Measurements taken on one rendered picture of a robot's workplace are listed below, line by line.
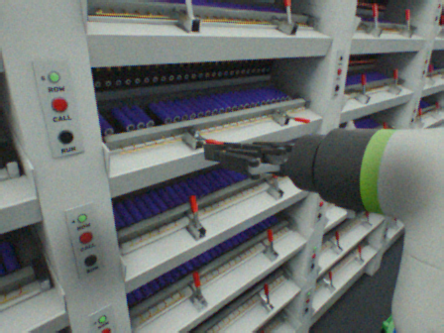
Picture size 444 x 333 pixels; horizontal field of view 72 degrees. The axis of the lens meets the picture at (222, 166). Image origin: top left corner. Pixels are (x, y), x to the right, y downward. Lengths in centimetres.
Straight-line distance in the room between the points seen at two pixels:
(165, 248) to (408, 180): 47
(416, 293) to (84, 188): 42
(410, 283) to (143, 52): 44
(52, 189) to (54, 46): 19
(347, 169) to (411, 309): 14
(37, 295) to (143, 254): 18
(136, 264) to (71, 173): 23
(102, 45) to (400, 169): 39
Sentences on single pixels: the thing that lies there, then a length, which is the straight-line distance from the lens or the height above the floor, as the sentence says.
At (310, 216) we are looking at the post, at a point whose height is 65.
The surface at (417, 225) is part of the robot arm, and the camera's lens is 33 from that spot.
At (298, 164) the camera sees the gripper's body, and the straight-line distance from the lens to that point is 38.
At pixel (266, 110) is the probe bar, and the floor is 101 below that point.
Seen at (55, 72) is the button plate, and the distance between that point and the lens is 44.
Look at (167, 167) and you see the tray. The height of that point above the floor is 95.
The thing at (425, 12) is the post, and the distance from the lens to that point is 153.
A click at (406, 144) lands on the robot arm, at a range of 33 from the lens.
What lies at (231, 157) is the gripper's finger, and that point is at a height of 101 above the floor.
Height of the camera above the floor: 116
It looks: 22 degrees down
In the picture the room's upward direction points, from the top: straight up
